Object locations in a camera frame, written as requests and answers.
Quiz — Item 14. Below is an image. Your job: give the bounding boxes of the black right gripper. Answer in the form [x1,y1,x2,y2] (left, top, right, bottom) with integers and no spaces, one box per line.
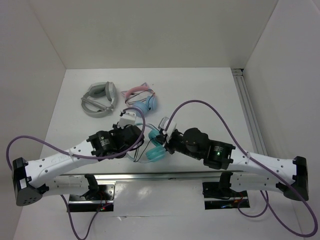
[154,131,202,160]

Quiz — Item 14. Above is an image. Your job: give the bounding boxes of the black headphone audio cable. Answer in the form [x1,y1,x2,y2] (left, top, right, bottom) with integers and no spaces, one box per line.
[132,134,161,163]

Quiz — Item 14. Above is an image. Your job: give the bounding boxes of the teal white cat-ear headphones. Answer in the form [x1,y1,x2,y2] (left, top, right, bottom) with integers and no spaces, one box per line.
[125,123,166,164]

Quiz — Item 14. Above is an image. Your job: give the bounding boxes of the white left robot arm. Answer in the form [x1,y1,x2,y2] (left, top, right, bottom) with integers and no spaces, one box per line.
[12,125,144,207]

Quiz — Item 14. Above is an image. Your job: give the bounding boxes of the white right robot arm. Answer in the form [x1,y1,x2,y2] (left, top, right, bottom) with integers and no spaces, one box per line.
[157,127,309,201]

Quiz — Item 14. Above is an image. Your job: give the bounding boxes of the grey over-ear headphones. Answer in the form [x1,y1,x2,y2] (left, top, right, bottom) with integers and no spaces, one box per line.
[80,81,118,118]

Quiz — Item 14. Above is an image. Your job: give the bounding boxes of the pink blue cat-ear headphones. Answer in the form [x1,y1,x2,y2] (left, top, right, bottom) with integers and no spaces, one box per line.
[120,82,158,116]

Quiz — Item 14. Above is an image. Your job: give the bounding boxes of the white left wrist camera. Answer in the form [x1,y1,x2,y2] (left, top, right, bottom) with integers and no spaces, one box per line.
[117,110,137,129]

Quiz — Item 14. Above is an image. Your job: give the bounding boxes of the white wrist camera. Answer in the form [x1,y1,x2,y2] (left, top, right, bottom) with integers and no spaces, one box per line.
[117,110,137,129]
[158,116,177,143]

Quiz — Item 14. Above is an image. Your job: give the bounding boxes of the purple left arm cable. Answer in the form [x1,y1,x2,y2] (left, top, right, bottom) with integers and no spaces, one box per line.
[6,107,146,240]

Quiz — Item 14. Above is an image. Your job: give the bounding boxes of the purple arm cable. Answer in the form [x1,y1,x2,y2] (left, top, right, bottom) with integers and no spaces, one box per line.
[166,100,316,238]
[6,107,146,240]

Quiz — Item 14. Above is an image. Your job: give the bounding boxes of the aluminium mounting rail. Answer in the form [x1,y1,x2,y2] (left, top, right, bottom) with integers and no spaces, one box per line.
[94,171,232,182]

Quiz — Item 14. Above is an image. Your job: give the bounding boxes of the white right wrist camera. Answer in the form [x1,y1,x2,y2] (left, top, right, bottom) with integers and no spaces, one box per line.
[158,116,177,143]

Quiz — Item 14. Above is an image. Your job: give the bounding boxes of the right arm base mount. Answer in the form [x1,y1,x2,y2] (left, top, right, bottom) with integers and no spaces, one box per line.
[202,171,250,210]

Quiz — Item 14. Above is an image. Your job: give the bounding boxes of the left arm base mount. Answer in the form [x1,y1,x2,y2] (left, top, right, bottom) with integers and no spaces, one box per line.
[67,175,116,213]

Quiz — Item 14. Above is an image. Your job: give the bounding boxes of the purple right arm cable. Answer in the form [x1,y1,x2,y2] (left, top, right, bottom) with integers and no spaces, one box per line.
[166,100,316,238]

